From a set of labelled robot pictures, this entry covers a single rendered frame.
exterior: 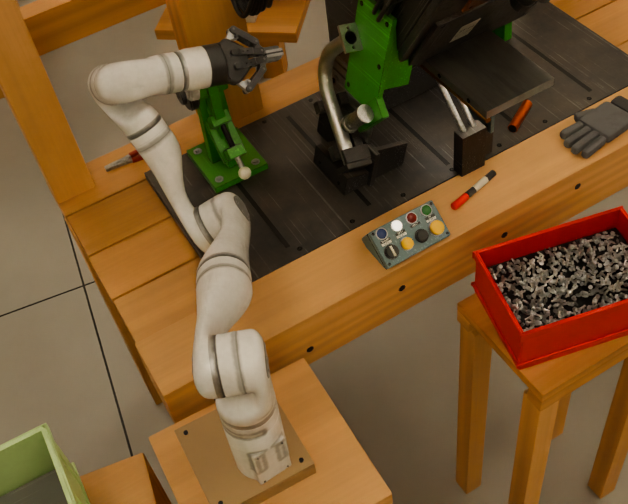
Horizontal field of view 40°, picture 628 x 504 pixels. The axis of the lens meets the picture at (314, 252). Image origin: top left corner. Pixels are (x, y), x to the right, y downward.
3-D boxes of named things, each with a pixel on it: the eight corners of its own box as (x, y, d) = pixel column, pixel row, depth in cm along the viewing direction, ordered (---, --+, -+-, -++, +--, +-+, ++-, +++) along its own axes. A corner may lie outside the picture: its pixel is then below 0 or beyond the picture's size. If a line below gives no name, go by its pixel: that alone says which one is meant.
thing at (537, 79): (553, 90, 166) (554, 77, 164) (485, 124, 162) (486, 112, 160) (434, -1, 190) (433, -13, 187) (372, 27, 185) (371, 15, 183)
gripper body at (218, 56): (213, 85, 152) (260, 76, 156) (199, 38, 152) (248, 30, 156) (200, 95, 159) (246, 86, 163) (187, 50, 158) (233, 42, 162)
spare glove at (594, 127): (608, 95, 193) (610, 87, 191) (647, 118, 187) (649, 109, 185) (545, 138, 186) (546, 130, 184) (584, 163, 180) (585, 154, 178)
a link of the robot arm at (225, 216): (256, 213, 166) (263, 287, 144) (215, 237, 168) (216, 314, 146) (229, 178, 161) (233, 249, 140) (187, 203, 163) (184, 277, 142)
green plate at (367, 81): (407, 109, 175) (428, 14, 161) (373, 116, 171) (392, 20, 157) (376, 80, 182) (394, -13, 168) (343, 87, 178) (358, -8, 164)
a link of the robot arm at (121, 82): (182, 50, 148) (166, 53, 155) (95, 65, 141) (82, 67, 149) (191, 91, 149) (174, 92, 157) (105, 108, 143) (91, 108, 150)
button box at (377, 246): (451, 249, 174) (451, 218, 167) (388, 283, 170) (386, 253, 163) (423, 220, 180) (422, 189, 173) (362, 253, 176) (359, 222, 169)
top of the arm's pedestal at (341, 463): (393, 504, 146) (392, 493, 143) (223, 601, 139) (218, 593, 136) (306, 368, 166) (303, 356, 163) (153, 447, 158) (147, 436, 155)
